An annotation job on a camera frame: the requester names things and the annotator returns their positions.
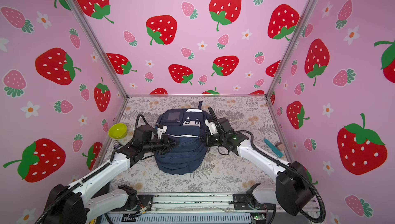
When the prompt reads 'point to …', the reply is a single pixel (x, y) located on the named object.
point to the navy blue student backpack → (187, 126)
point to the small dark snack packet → (115, 144)
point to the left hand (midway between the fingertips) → (179, 143)
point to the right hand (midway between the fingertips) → (202, 138)
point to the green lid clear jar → (117, 131)
